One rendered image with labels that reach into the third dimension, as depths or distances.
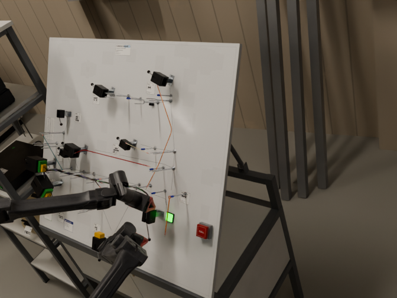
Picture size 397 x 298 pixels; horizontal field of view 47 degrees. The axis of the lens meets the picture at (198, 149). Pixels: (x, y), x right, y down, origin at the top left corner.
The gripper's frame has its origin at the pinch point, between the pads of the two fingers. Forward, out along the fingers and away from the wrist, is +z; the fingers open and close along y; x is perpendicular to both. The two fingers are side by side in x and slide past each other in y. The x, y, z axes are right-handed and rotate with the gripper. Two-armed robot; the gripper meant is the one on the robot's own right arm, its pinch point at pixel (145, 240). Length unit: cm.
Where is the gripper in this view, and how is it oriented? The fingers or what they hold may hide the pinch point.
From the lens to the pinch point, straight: 197.2
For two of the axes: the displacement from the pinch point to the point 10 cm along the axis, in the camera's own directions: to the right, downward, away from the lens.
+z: 5.9, 1.1, 8.0
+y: -7.7, -2.2, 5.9
